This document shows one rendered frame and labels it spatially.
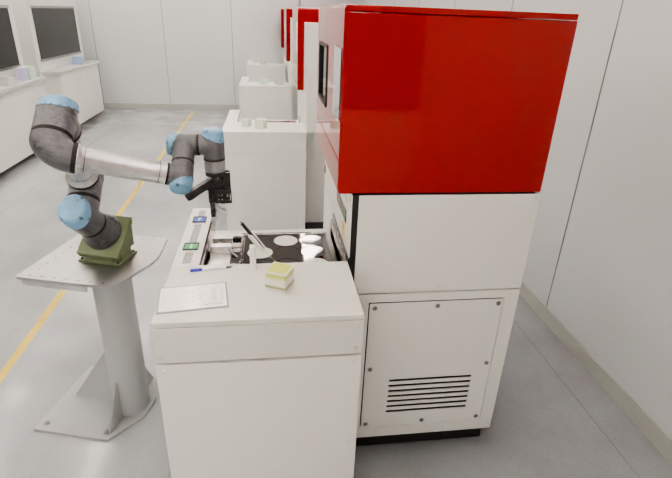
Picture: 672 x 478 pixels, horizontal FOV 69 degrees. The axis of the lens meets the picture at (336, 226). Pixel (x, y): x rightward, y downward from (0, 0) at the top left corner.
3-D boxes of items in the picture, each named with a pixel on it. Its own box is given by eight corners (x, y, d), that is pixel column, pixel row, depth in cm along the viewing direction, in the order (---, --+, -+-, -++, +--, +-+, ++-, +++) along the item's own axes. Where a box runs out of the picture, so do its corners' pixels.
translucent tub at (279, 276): (294, 283, 161) (295, 265, 158) (285, 294, 155) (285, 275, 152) (274, 278, 163) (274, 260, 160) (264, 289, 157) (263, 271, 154)
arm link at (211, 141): (200, 126, 171) (224, 126, 172) (202, 156, 175) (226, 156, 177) (197, 131, 164) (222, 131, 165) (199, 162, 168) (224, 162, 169)
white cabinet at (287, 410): (323, 362, 272) (327, 229, 239) (350, 529, 184) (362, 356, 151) (206, 368, 263) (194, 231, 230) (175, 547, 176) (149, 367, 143)
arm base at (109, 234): (79, 246, 197) (65, 237, 188) (94, 213, 203) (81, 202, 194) (112, 252, 195) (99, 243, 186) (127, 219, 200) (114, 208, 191)
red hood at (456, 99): (460, 138, 249) (478, 12, 225) (541, 192, 176) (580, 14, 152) (315, 137, 239) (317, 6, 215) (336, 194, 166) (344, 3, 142)
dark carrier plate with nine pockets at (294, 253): (324, 234, 214) (324, 233, 214) (334, 272, 183) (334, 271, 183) (245, 236, 210) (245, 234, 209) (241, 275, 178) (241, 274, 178)
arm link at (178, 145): (163, 156, 162) (197, 156, 163) (165, 128, 166) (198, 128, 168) (168, 168, 169) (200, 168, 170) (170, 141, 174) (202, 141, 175)
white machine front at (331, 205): (328, 213, 257) (330, 138, 241) (352, 294, 183) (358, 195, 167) (322, 213, 256) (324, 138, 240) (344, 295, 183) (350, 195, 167)
